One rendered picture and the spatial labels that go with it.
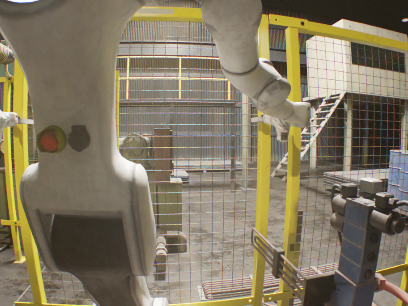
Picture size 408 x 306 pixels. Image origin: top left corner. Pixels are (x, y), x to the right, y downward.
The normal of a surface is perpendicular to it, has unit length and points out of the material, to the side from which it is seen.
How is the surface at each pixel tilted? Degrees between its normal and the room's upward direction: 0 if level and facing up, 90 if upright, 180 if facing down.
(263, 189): 90
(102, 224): 53
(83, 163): 101
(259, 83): 138
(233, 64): 154
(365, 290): 90
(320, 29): 90
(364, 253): 90
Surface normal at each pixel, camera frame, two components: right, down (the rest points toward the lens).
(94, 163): 0.08, 0.26
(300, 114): 0.65, 0.04
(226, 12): -0.02, 0.90
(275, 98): 0.36, 0.80
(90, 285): 0.07, 0.66
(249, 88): 0.23, 0.93
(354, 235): -0.99, 0.01
